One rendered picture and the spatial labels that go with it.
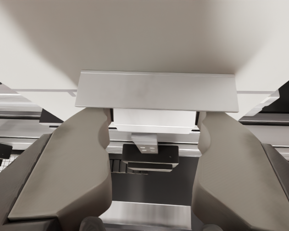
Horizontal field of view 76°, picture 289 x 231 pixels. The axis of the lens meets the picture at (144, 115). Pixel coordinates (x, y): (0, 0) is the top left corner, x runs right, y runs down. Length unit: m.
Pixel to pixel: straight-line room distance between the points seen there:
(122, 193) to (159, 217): 0.52
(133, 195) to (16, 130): 0.42
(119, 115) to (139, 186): 0.56
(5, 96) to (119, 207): 0.19
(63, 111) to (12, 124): 0.42
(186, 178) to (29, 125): 0.53
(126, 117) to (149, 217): 0.11
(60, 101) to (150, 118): 0.08
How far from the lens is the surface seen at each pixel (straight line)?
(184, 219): 0.22
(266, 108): 0.84
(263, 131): 0.52
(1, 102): 0.32
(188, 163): 0.72
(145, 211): 0.22
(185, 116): 0.17
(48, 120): 0.25
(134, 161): 0.40
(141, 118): 0.18
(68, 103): 0.17
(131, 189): 0.72
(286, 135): 0.54
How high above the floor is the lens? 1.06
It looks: 19 degrees down
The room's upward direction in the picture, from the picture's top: 177 degrees counter-clockwise
